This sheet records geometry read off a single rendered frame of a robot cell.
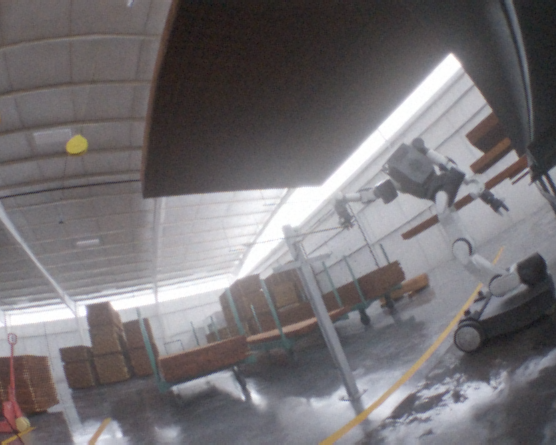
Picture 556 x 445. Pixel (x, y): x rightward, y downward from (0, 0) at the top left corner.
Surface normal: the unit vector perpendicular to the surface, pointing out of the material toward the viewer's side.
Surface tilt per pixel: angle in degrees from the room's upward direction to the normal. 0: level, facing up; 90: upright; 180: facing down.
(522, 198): 91
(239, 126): 180
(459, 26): 180
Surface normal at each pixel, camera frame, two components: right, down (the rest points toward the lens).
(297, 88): 0.35, 0.87
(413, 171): -0.37, -0.25
